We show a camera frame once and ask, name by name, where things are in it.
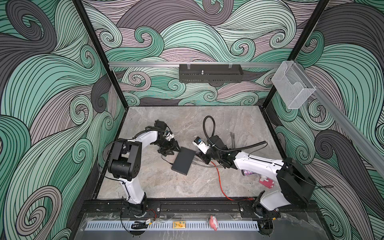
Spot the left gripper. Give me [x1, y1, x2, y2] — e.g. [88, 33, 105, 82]
[154, 138, 181, 155]

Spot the black network switch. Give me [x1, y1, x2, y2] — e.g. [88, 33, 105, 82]
[171, 147, 196, 176]

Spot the red ethernet cable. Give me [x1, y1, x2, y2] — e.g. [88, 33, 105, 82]
[209, 160, 256, 202]

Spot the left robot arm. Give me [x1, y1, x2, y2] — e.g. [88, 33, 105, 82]
[108, 120, 181, 214]

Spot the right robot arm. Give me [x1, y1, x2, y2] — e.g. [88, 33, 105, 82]
[193, 136, 316, 212]

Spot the glittery purple microphone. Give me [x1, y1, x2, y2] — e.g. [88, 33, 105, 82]
[242, 170, 255, 176]

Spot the white bunny pink figurine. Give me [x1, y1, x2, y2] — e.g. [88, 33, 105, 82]
[259, 176, 275, 189]

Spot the yellow label tag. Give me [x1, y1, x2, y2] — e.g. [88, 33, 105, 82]
[172, 221, 187, 229]

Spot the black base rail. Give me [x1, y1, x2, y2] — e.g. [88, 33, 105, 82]
[81, 198, 319, 219]

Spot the pink toy on duct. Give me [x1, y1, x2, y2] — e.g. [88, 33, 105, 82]
[209, 216, 219, 231]

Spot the black wall-mounted tray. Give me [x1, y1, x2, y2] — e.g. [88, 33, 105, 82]
[179, 64, 244, 86]

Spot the white slotted cable duct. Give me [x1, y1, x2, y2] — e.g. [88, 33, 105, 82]
[84, 221, 259, 232]

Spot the clear plastic wall bin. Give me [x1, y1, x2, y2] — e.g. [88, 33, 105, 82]
[272, 61, 316, 110]

